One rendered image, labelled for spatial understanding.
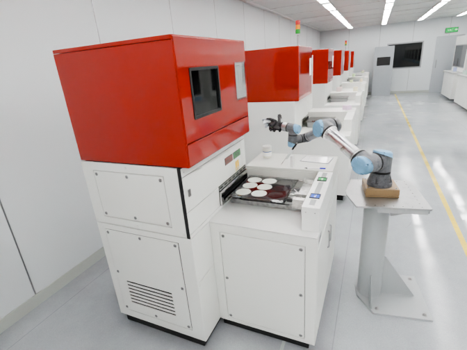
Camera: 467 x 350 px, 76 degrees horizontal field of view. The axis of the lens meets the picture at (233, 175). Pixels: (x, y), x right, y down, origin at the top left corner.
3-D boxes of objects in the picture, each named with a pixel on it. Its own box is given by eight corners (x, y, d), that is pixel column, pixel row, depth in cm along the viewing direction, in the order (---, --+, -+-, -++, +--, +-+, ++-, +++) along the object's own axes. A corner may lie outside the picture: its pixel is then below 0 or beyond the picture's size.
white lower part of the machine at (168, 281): (121, 321, 216) (95, 221, 188) (183, 255, 286) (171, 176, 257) (207, 352, 187) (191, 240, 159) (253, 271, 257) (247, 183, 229)
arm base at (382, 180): (386, 180, 201) (388, 166, 197) (396, 188, 187) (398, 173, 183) (363, 180, 202) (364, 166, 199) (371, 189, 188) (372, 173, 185)
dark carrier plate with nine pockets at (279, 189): (230, 195, 191) (230, 194, 191) (249, 176, 220) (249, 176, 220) (283, 201, 177) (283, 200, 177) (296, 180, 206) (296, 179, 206)
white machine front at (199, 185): (187, 238, 160) (176, 168, 147) (244, 182, 229) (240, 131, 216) (192, 239, 159) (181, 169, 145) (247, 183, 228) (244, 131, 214)
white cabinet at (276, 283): (221, 327, 204) (208, 222, 176) (265, 248, 286) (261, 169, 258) (316, 357, 179) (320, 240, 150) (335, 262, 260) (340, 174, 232)
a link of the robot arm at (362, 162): (387, 160, 179) (329, 114, 214) (369, 164, 173) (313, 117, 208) (378, 175, 186) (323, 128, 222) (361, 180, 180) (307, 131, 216)
